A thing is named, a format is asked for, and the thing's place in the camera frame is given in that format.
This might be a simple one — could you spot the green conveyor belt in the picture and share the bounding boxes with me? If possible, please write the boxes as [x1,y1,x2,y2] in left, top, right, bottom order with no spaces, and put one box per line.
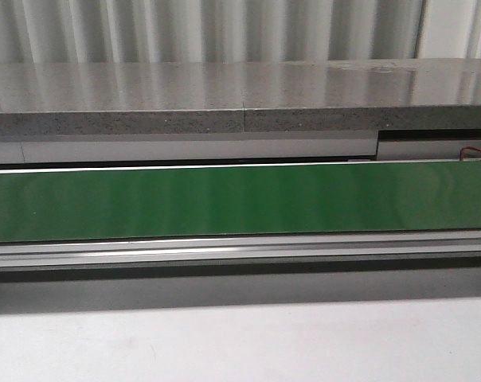
[0,160,481,243]

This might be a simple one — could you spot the white corrugated curtain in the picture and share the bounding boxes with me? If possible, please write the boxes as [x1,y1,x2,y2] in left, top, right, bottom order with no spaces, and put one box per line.
[0,1,481,63]

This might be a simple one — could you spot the aluminium conveyor frame rail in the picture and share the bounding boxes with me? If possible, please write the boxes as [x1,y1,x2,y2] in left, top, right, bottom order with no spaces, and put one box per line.
[0,230,481,271]

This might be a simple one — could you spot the grey stone countertop slab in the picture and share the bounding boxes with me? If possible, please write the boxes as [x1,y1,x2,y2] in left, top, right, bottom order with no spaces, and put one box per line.
[0,59,481,137]

